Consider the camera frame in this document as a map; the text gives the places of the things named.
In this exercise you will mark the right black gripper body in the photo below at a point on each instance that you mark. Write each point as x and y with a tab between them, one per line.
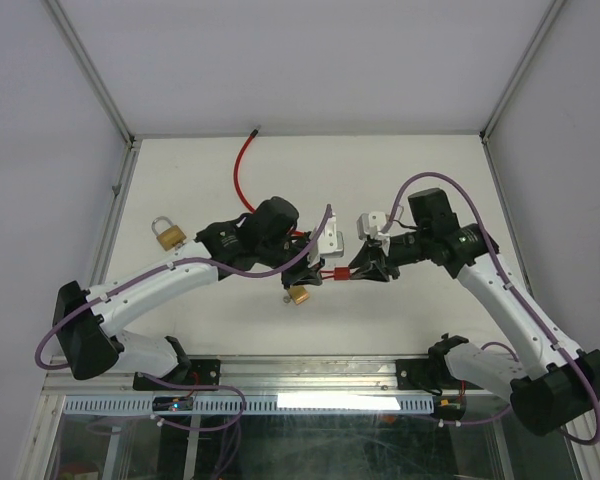
387	261

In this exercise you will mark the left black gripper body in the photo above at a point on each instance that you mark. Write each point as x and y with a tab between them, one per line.
277	252

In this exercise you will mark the red thin-cable padlock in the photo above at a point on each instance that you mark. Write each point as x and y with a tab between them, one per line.
336	274

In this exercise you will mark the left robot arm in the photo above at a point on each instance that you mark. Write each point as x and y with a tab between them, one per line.
91	323

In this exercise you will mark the open brass padlock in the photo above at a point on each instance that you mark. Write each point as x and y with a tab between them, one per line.
296	295

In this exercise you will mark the closed brass padlock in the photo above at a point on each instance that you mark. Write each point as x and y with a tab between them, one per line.
167	233

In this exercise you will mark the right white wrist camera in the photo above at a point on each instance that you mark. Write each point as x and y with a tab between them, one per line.
372	226

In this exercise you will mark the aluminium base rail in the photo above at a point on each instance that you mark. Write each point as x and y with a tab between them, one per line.
262	374

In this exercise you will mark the thick red cable lock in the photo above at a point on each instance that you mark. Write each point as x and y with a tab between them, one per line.
236	170

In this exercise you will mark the white slotted cable duct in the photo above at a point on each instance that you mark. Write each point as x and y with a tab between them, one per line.
277	404

